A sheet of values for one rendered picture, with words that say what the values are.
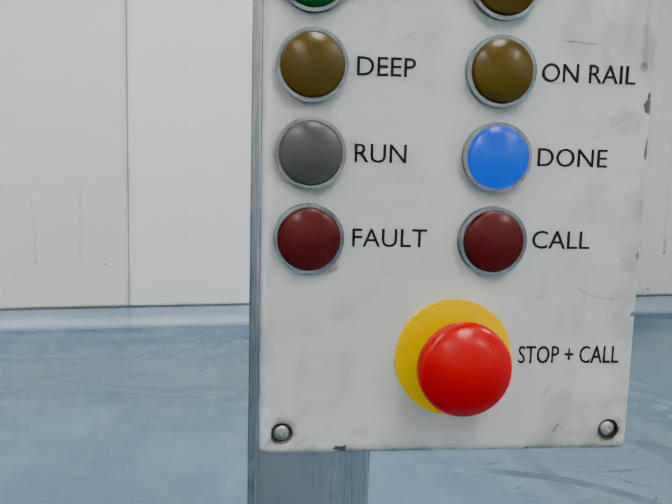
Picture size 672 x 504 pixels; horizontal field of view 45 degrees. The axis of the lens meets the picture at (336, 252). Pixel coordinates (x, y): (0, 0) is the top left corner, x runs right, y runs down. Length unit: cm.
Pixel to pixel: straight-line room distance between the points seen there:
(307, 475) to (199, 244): 370
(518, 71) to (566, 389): 14
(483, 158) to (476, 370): 9
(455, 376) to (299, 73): 14
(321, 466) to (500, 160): 19
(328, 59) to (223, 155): 375
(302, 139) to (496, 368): 12
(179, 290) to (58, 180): 79
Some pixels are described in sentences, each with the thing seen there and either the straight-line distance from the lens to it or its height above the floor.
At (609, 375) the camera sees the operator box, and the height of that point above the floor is 85.
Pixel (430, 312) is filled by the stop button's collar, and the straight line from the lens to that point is 36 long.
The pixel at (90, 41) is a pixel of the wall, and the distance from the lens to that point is 410.
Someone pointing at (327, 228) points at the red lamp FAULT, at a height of 92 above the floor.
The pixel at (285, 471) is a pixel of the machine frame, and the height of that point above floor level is 78.
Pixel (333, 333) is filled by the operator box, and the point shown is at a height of 87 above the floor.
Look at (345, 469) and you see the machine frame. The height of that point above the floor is 78.
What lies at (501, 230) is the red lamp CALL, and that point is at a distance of 35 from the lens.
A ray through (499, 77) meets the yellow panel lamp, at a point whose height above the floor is 98.
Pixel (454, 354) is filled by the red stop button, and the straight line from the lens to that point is 33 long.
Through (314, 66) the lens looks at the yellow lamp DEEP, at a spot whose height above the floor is 98.
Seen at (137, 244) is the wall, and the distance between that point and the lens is 411.
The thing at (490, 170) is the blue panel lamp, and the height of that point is 94.
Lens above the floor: 95
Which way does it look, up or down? 8 degrees down
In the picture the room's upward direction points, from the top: 1 degrees clockwise
